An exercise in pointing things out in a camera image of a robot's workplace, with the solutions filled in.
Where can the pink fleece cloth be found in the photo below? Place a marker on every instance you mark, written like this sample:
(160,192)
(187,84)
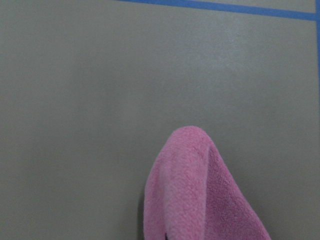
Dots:
(191,195)

